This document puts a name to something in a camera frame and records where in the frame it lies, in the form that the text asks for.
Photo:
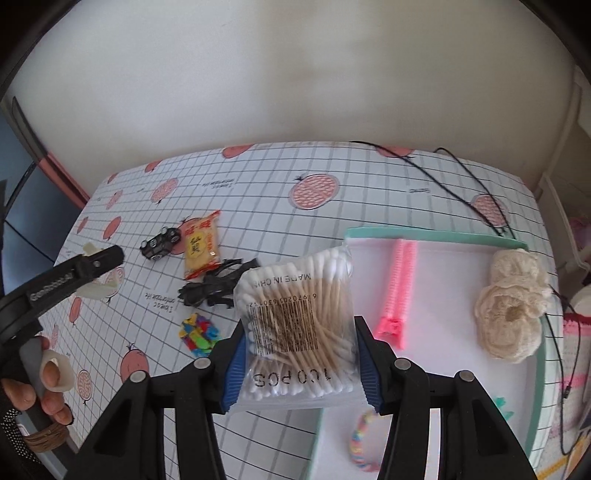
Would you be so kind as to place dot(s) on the grid fruit print tablecloth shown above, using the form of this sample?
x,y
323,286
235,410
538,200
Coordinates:
x,y
277,194

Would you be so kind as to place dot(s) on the cotton swab bag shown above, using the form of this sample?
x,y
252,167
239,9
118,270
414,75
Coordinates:
x,y
295,314

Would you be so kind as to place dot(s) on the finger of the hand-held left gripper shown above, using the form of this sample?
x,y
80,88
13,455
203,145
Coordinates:
x,y
99,261

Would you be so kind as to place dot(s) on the striped crochet mat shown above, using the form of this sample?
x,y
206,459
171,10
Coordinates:
x,y
577,332

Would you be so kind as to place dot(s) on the person's left hand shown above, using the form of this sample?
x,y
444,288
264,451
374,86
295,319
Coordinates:
x,y
57,374

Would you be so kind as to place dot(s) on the cream wooden shelf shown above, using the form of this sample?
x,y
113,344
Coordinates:
x,y
568,184

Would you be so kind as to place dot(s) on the black hand-shaped hair clip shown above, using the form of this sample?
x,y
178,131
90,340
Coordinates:
x,y
203,290

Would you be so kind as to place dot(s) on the bunch of colourful mini clips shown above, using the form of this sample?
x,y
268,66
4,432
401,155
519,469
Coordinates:
x,y
198,334

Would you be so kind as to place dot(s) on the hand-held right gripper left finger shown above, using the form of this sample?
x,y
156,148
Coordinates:
x,y
233,369

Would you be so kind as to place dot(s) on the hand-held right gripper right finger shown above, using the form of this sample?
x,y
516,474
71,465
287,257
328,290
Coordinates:
x,y
369,369

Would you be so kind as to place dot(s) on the white hair claw clip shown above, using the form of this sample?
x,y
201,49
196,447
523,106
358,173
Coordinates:
x,y
99,291

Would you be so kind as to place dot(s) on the black toy car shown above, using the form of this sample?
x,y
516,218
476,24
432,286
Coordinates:
x,y
159,244

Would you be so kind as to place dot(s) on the cream lace scrunchie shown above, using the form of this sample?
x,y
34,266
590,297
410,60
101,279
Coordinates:
x,y
508,314

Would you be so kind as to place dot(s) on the teal box tray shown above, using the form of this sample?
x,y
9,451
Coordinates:
x,y
438,350

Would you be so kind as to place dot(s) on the yellow rice cracker packet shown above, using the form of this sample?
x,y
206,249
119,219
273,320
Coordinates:
x,y
201,244

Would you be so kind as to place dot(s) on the dark panel with pink edge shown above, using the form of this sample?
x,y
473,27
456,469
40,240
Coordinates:
x,y
27,221

